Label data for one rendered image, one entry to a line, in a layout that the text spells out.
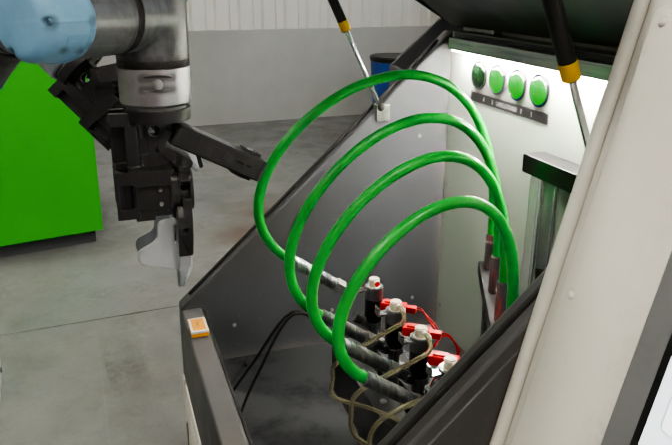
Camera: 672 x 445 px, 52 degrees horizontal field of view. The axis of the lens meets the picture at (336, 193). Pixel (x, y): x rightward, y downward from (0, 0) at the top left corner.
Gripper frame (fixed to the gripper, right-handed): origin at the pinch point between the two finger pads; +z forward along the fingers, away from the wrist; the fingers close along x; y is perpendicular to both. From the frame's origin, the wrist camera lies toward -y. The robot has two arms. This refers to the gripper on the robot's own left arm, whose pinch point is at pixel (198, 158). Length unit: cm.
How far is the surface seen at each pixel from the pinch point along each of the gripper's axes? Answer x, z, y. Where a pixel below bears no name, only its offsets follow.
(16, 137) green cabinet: -298, -87, 85
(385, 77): 1.3, 10.1, -26.0
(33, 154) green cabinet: -303, -75, 86
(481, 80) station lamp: -23, 24, -43
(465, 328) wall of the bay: -35, 60, -10
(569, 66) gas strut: 32, 19, -33
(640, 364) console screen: 44, 38, -17
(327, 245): 15.7, 18.2, -4.6
